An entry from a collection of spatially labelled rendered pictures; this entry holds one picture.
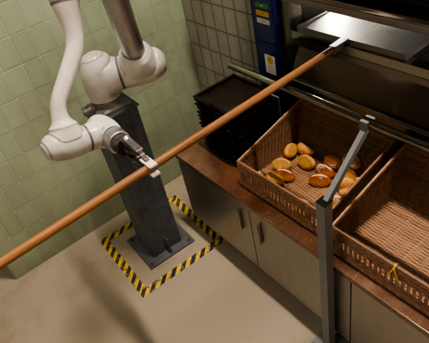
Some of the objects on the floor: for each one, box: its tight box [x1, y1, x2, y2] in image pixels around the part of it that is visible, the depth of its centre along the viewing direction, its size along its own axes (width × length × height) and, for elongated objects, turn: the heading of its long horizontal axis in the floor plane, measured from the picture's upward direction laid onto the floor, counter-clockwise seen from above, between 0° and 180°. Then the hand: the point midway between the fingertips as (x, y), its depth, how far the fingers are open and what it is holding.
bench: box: [176, 129, 429, 343], centre depth 205 cm, size 56×242×58 cm, turn 50°
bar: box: [227, 62, 429, 343], centre depth 190 cm, size 31×127×118 cm, turn 50°
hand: (150, 166), depth 152 cm, fingers closed on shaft, 3 cm apart
